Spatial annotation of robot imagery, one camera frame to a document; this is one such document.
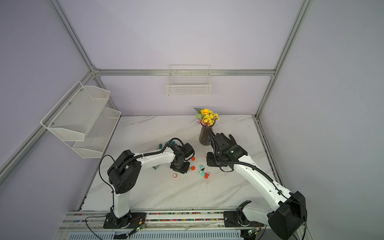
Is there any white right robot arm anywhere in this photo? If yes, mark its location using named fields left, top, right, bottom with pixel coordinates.
left=207, top=131, right=308, bottom=240

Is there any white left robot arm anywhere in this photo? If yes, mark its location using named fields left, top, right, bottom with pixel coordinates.
left=98, top=138, right=195, bottom=225

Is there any black yellow work glove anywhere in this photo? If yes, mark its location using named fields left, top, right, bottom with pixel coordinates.
left=225, top=134, right=237, bottom=148

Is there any green grey work glove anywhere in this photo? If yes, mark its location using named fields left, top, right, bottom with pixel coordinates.
left=153, top=141, right=175, bottom=170

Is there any dark glass flower vase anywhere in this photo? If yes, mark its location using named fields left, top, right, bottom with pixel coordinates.
left=199, top=125, right=213, bottom=146

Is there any yellow artificial flower bouquet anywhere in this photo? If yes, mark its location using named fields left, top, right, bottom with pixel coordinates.
left=194, top=108, right=220, bottom=127

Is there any white two-tier mesh shelf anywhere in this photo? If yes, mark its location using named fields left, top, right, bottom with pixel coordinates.
left=41, top=82, right=121, bottom=159

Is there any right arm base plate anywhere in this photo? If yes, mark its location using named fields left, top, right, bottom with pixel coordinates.
left=223, top=211, right=265, bottom=228

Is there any white wire wall basket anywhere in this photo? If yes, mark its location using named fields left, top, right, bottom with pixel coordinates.
left=167, top=65, right=212, bottom=97

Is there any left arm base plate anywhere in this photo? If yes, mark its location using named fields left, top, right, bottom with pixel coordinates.
left=103, top=211, right=147, bottom=229

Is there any aluminium front rail frame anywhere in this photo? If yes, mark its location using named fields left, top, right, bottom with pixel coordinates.
left=55, top=210, right=278, bottom=240

